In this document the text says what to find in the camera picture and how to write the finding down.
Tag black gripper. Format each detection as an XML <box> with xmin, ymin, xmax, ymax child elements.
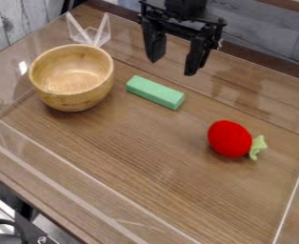
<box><xmin>140</xmin><ymin>0</ymin><xmax>228</xmax><ymax>76</ymax></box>

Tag red knitted fruit green leaf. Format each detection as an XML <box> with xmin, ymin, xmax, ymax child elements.
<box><xmin>207</xmin><ymin>120</ymin><xmax>268</xmax><ymax>160</ymax></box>

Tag green rectangular block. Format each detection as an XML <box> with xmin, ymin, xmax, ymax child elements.
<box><xmin>126</xmin><ymin>75</ymin><xmax>186</xmax><ymax>111</ymax></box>

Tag wooden bowl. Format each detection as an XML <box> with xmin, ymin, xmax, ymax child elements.
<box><xmin>29</xmin><ymin>44</ymin><xmax>115</xmax><ymax>112</ymax></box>

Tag clear acrylic tray walls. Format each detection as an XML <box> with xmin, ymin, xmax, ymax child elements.
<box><xmin>0</xmin><ymin>17</ymin><xmax>299</xmax><ymax>244</ymax></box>

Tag black metal table bracket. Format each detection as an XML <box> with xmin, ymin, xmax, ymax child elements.
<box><xmin>13</xmin><ymin>213</ymin><xmax>59</xmax><ymax>244</ymax></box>

